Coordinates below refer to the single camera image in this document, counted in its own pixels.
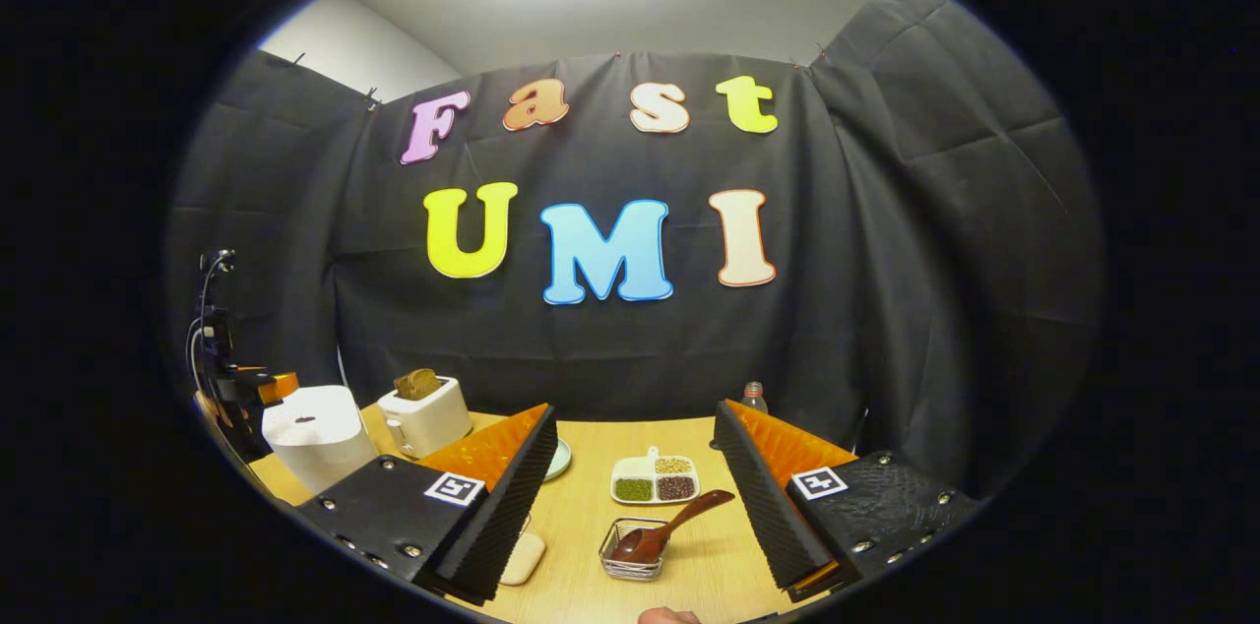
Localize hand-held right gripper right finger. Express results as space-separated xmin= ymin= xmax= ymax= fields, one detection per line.
xmin=714 ymin=400 xmax=980 ymax=603

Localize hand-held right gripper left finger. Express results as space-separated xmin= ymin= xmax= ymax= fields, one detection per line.
xmin=295 ymin=405 xmax=559 ymax=605

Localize white rice cooker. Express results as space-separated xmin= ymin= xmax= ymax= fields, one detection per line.
xmin=261 ymin=386 xmax=381 ymax=495

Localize brown wooden spoon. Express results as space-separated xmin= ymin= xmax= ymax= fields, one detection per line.
xmin=610 ymin=489 xmax=737 ymax=565

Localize white divided grain dish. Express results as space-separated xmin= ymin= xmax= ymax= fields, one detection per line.
xmin=609 ymin=447 xmax=701 ymax=506

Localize white toaster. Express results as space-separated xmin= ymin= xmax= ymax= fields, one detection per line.
xmin=377 ymin=376 xmax=474 ymax=460

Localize brown bread slice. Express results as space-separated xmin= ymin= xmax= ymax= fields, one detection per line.
xmin=394 ymin=368 xmax=445 ymax=402

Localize black backdrop cloth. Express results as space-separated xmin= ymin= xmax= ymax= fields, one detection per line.
xmin=165 ymin=0 xmax=1103 ymax=497

